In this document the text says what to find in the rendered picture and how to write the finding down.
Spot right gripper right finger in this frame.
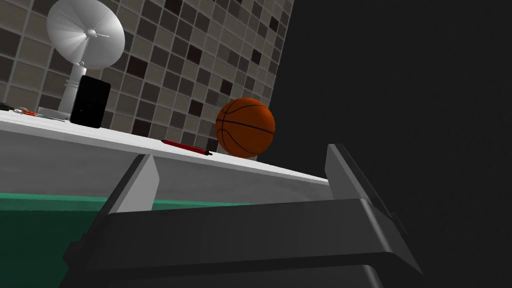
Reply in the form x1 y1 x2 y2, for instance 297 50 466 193
324 143 392 217

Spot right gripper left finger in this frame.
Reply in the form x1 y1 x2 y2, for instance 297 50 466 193
97 153 161 217

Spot red pen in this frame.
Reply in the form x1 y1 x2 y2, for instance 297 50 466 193
161 139 214 157

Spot white table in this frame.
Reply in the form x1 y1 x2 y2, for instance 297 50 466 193
0 109 334 206

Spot black rectangular box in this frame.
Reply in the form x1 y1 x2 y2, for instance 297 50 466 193
69 74 112 130

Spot orange basketball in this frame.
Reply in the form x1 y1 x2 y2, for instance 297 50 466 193
215 97 277 159

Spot white desk fan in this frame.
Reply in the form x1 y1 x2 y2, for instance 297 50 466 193
36 0 127 121

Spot orange handled scissors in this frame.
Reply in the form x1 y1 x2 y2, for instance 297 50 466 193
0 103 66 123

